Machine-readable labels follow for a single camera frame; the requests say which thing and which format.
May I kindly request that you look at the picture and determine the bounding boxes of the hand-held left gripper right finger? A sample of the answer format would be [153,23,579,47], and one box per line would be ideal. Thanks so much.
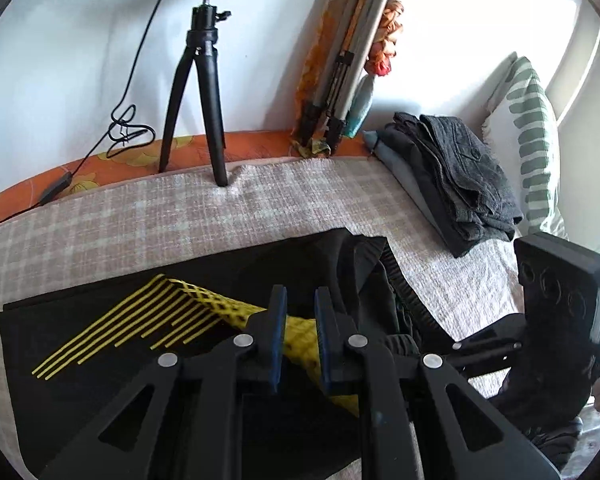
[314,286,561,480]

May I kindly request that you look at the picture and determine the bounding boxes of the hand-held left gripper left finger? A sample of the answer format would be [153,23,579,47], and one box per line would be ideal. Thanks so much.
[37,285,288,480]

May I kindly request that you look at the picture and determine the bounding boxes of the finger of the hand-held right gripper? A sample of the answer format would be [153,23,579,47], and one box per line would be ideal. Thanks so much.
[442,312,529,344]
[450,341,524,374]

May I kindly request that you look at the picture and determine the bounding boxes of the black pants with yellow stripes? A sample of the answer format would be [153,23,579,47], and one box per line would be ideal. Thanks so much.
[0,227,461,480]

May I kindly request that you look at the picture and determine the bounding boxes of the folded grey pants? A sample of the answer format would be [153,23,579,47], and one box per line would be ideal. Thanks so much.
[419,114,524,242]

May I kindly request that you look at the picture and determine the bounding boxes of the folded dark pants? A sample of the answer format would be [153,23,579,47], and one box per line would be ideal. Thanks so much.
[380,112,516,259]

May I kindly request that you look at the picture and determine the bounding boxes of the person's zebra-print trouser leg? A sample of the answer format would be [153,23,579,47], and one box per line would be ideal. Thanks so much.
[525,417,586,471]

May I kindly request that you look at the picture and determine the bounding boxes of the green patterned white cushion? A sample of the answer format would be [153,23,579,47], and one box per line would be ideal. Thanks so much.
[481,55,571,241]

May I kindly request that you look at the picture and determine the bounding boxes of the folded light blue jeans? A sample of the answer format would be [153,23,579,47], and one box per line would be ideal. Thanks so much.
[362,130,453,241]

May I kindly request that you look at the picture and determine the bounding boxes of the orange floral bed sheet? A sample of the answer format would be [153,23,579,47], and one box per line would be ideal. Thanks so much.
[0,130,377,231]

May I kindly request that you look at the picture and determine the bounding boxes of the small black tripod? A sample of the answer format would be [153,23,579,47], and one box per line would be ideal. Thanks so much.
[157,0,231,188]

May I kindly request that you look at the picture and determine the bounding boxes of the folded silver tripod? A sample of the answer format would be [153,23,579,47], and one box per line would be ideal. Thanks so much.
[295,0,396,156]

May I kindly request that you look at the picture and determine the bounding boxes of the orange floral scarf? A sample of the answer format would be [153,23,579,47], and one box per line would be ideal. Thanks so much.
[290,0,406,159]

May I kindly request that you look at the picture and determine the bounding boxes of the black ring light cable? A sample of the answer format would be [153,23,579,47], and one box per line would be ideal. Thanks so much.
[0,0,172,234]

